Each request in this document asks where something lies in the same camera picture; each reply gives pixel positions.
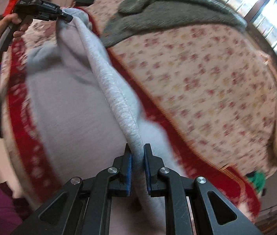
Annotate light grey fleece pants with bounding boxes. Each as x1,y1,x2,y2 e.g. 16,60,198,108
26,9,183,234

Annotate red patterned bed blanket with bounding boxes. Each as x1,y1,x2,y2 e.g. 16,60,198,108
0,7,262,222

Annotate green cloth item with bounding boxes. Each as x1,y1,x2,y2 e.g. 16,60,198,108
246,171,265,193

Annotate cream floral quilt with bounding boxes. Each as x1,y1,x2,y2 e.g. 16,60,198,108
20,0,277,179

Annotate grey-green fleece jacket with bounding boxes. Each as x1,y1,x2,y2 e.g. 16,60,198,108
100,0,247,47

